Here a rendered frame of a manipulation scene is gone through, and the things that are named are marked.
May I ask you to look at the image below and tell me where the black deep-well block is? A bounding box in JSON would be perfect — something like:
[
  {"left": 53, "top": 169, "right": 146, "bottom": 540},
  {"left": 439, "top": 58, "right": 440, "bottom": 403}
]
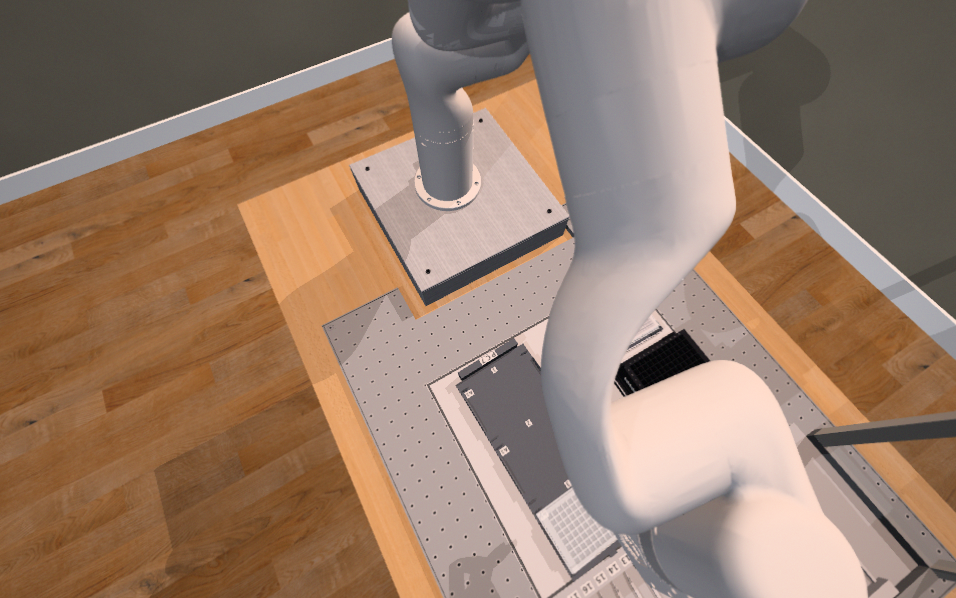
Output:
[{"left": 616, "top": 329, "right": 710, "bottom": 395}]

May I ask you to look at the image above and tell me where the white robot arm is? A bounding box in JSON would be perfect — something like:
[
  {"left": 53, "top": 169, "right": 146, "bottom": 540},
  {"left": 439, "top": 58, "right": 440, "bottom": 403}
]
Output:
[{"left": 392, "top": 0, "right": 868, "bottom": 598}]

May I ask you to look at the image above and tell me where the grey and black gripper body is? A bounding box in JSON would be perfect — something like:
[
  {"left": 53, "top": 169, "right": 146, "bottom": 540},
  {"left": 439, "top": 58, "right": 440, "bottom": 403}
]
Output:
[{"left": 613, "top": 532, "right": 691, "bottom": 598}]

